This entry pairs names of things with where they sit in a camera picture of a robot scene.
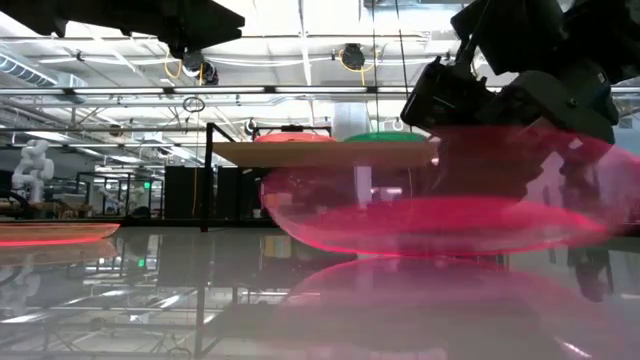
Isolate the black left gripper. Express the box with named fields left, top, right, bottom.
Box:
left=156, top=0, right=247, bottom=57

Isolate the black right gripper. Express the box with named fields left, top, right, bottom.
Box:
left=433, top=68, right=620, bottom=227

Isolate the pink translucent plastic plate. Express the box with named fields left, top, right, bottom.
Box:
left=260, top=124, right=640, bottom=259

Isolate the green translucent plastic plate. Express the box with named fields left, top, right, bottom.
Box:
left=343, top=130, right=433, bottom=143

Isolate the wooden shelf with black legs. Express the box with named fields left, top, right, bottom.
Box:
left=199, top=122, right=442, bottom=233

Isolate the black cabinet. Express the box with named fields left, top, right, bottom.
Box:
left=164, top=165, right=207, bottom=221

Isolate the white humanoid robot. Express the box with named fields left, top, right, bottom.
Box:
left=10, top=138, right=56, bottom=205

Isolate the black ceiling cable reel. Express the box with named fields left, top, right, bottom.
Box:
left=181, top=49, right=220, bottom=87
left=339, top=43, right=369, bottom=72

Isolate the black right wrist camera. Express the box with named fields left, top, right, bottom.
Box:
left=399, top=55, right=496, bottom=137

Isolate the black background rig frame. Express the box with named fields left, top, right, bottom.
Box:
left=251, top=124, right=333, bottom=137

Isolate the yellow hanging cable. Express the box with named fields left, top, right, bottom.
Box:
left=191, top=59, right=202, bottom=217

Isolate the black hanging cable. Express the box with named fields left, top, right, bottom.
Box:
left=394, top=0, right=413, bottom=99
left=370, top=0, right=380, bottom=134

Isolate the black background cell frame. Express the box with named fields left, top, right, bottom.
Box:
left=75, top=171, right=166, bottom=219

